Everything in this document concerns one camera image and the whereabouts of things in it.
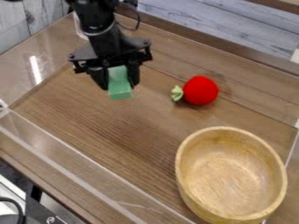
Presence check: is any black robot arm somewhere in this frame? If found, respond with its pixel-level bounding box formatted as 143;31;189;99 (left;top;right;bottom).
66;0;153;90

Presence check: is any black cable at table corner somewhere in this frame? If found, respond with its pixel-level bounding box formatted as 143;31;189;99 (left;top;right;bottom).
0;197;26;224

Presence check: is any clear acrylic wall panel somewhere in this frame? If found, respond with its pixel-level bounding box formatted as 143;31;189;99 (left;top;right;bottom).
0;101;194;224

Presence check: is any green rectangular block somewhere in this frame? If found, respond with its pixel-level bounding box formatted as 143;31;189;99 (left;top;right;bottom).
109;66;133;100

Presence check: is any brown wooden bowl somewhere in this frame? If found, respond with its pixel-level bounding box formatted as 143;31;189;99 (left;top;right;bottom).
175;126;287;224

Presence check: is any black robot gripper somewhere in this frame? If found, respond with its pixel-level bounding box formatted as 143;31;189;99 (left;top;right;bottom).
70;29;153;90

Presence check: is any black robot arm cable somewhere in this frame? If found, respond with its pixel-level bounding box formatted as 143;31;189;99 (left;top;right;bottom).
115;3;143;32

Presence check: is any red plush strawberry toy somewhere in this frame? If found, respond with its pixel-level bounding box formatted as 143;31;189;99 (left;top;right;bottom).
171;75;221;106

